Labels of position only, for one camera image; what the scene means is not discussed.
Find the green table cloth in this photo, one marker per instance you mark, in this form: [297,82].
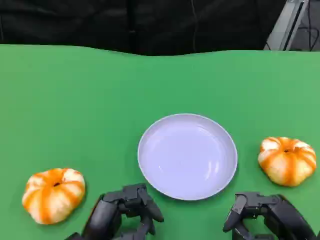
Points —
[100,112]

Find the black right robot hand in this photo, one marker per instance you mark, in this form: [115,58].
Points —
[282,217]

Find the orange white toy bread roll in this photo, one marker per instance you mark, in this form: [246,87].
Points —
[52,197]
[287,162]

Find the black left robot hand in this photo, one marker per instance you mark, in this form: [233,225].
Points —
[105,217]

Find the grey aluminium frame post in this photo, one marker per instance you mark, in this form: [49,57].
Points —
[287,25]

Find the lilac plate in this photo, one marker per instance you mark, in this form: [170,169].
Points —
[187,157]

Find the black backdrop curtain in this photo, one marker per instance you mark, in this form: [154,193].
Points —
[100,22]

